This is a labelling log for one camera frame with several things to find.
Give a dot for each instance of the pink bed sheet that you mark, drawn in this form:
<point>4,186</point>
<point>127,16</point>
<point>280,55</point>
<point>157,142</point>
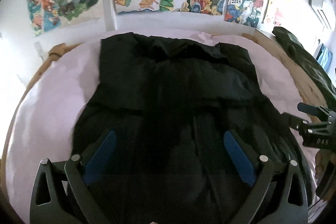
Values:
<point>44,113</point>

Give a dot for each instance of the white air conditioner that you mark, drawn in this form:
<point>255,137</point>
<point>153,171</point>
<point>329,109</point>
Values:
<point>324,12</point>

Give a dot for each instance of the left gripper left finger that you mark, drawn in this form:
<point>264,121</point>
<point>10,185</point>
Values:
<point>60,192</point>

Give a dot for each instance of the black garment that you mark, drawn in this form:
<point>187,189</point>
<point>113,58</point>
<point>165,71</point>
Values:
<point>169,103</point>

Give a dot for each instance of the right hand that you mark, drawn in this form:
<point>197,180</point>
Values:
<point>321,160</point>

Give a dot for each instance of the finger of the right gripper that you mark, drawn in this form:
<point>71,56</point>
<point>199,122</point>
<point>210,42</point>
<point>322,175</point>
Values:
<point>293,121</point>
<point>312,110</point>

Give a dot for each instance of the orange yellow pink drawing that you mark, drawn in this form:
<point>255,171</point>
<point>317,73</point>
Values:
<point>275,11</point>

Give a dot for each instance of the blue curtain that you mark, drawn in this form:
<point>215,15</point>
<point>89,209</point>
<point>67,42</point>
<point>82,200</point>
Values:
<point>323,56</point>

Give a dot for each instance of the wooden bed frame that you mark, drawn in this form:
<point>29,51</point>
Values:
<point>288,61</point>

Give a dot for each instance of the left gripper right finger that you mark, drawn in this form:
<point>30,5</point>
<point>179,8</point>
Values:
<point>278,193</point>

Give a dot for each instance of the dark green jacket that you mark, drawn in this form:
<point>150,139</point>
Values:
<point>295,50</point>

